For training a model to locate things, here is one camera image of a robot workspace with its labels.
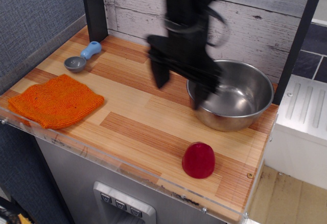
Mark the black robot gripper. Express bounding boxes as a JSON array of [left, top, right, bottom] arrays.
[[147, 11, 225, 110]]

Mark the red egg-shaped object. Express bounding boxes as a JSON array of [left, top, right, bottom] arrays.
[[182, 142, 216, 179]]

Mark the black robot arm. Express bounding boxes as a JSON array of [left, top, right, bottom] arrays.
[[147, 0, 226, 109]]

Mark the stainless steel bowl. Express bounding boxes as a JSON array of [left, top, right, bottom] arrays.
[[193, 60, 274, 131]]

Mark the yellow object bottom left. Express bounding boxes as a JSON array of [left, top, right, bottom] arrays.
[[17, 214, 33, 224]]

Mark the clear acrylic edge guard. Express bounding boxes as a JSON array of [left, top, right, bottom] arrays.
[[1, 108, 249, 223]]

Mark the orange knitted cloth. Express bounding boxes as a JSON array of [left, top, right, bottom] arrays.
[[8, 74, 104, 129]]

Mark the white toy sink unit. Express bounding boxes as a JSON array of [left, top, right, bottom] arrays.
[[264, 75, 326, 189]]

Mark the silver toy fridge cabinet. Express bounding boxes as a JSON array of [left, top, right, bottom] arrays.
[[36, 139, 222, 223]]

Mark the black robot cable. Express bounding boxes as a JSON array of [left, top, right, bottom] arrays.
[[204, 6, 230, 48]]

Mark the grey scoop blue handle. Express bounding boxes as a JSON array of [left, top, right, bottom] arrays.
[[64, 41, 102, 73]]

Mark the black left frame post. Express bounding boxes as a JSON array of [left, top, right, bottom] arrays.
[[83, 0, 108, 42]]

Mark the black frame post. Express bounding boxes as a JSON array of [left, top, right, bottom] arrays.
[[273, 0, 319, 105], [83, 0, 108, 42]]

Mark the black right frame post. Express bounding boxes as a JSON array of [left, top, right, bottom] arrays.
[[273, 0, 319, 105]]

